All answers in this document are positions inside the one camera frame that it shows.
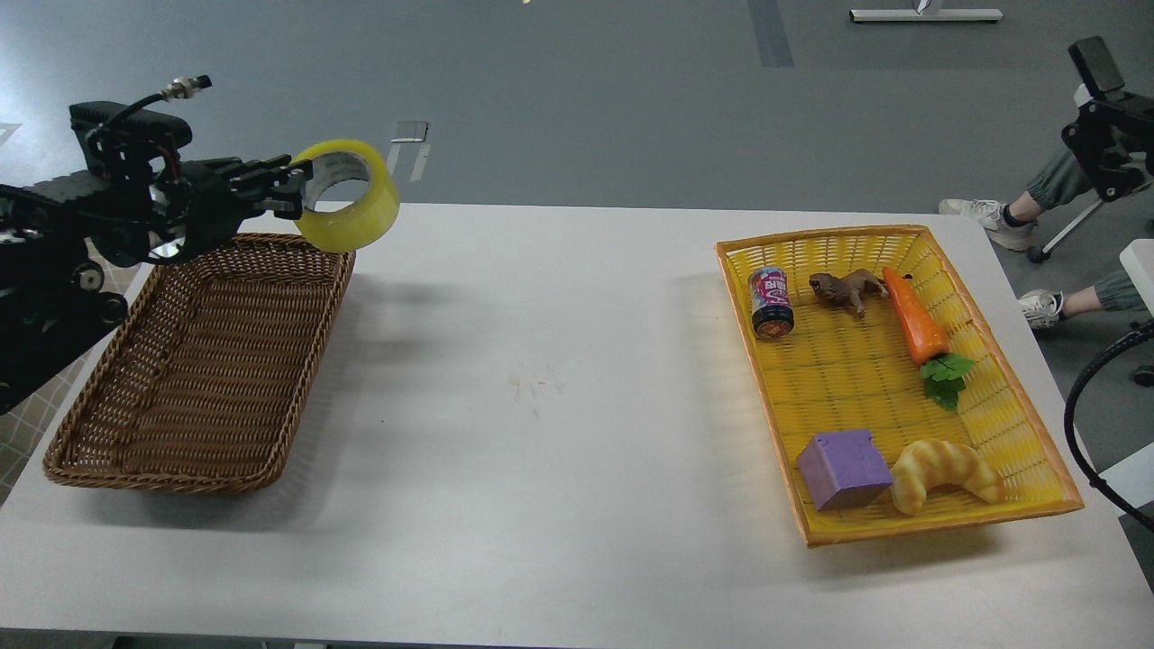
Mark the small soda can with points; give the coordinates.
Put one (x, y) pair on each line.
(772, 315)

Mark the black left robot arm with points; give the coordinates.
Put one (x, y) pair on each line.
(136, 201)

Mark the toy croissant bread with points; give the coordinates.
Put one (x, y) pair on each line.
(928, 464)

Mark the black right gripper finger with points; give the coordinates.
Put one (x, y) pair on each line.
(1112, 135)

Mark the yellow tape roll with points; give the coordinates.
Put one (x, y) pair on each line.
(360, 222)

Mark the beige checkered cloth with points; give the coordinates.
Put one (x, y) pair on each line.
(27, 425)

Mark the brown wicker basket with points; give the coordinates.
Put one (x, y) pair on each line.
(203, 389)

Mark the person in green trousers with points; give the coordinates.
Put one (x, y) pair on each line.
(1059, 182)

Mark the orange toy carrot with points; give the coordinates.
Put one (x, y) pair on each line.
(941, 371)

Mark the white sneaker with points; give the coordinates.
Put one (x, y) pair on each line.
(999, 225)
(1042, 309)

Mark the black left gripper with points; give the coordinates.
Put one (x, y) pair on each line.
(200, 209)

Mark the brown toy animal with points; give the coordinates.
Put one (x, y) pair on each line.
(847, 292)

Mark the office chair leg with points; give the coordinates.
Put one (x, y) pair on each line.
(1041, 253)

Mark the purple cube block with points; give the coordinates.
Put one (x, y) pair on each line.
(844, 469)

